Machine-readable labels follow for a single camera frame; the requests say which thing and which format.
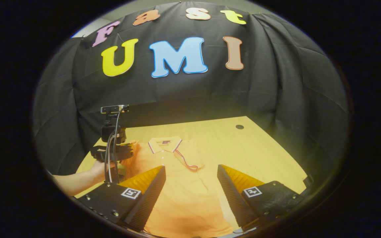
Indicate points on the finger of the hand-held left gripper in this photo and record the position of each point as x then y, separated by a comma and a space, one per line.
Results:
127, 152

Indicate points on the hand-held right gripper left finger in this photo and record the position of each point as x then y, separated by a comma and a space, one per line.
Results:
147, 198

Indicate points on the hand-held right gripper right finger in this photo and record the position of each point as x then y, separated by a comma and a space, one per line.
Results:
233, 198

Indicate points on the orange T-shirt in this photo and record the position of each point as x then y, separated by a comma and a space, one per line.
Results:
184, 191

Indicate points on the black block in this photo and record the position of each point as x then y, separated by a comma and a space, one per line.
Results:
308, 181

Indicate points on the black backdrop cloth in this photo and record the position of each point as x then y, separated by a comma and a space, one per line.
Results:
243, 92

